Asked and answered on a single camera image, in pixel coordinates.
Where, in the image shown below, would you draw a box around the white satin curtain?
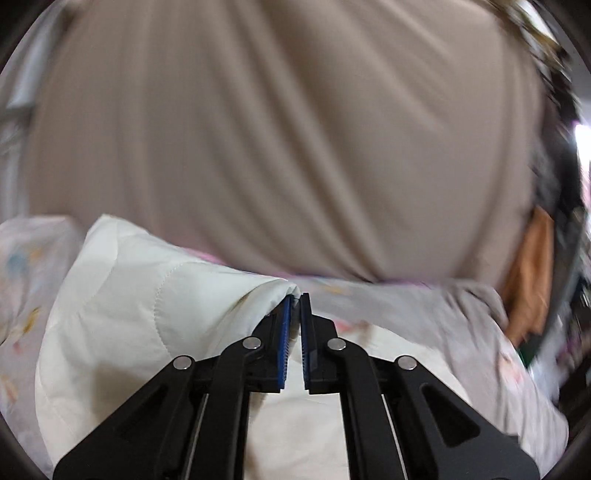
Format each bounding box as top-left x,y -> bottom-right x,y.
0,14 -> 61,217

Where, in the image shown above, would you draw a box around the grey floral blanket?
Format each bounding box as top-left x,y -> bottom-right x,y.
0,215 -> 571,480

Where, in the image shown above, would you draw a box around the orange cloth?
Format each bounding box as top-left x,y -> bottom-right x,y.
501,208 -> 555,344

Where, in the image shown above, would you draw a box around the beige draped cloth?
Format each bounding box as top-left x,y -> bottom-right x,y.
23,0 -> 546,289

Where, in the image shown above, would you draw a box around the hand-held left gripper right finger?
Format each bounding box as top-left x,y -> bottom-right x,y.
300,292 -> 541,480

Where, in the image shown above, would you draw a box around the white quilted garment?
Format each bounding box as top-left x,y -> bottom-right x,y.
34,215 -> 467,480

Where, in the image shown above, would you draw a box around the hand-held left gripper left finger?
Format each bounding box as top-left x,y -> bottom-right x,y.
52,295 -> 293,480

